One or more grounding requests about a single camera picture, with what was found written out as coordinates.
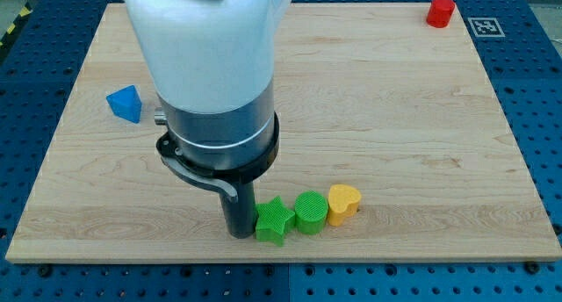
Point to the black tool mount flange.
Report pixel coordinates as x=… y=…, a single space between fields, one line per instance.
x=218 y=180

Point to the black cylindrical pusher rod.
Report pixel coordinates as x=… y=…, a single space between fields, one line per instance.
x=239 y=207

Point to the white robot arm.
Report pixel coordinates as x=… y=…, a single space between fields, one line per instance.
x=212 y=64

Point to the green star block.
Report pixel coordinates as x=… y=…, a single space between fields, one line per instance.
x=275 y=220

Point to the green cylinder block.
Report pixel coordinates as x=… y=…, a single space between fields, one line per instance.
x=311 y=210

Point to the yellow heart block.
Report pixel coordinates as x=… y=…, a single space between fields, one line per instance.
x=343 y=203

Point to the blue triangle block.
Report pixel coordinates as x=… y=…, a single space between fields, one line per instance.
x=126 y=104

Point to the wooden board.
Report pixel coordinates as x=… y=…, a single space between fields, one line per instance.
x=366 y=94

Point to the red cylinder block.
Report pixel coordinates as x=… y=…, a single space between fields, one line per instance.
x=440 y=13

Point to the fiducial marker tag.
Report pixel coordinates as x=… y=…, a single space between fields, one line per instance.
x=485 y=27

